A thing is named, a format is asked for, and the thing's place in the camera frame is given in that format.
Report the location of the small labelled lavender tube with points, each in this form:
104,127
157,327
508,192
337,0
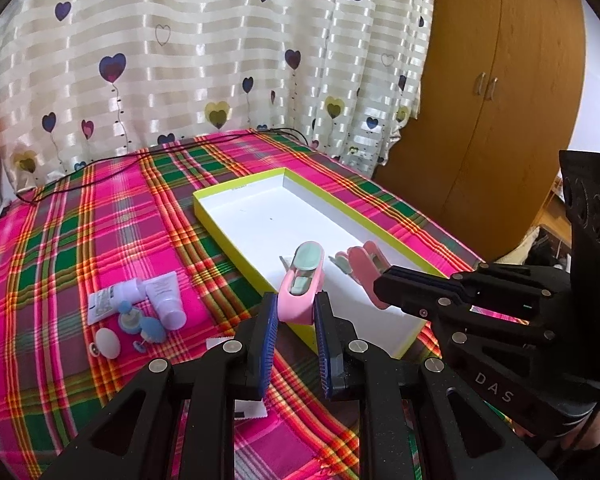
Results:
112,301

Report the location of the brown wooden wardrobe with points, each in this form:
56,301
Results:
480,160

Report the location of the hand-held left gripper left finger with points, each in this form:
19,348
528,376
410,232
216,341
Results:
269,350

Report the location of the pink clip with green pad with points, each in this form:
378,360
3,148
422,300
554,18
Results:
300,282
362,272

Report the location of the heart print striped curtain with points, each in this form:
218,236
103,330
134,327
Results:
180,50

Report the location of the yellow-green cardboard box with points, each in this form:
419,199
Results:
260,215

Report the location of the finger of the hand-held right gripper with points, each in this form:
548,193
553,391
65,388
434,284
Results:
415,280
445,315

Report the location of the pink green plaid tablecloth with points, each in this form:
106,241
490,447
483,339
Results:
80,240

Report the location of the small blue round container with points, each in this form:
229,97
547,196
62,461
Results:
129,320
154,330

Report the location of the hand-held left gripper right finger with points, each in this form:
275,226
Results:
325,355

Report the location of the white egg-shaped keyring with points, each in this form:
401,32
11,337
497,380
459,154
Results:
109,344

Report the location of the lavender tube with purple cap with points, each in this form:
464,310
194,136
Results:
165,302

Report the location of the white sachet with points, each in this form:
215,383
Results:
248,409

